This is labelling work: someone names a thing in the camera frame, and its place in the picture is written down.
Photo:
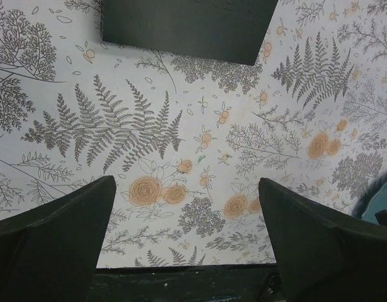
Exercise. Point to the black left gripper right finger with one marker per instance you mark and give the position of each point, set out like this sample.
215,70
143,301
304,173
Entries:
321,253

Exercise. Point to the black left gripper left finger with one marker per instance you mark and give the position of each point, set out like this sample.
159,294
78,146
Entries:
50,253

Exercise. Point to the black network switch box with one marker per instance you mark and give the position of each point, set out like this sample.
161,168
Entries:
225,30

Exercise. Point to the teal plastic tray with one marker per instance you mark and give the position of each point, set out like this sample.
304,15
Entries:
373,200

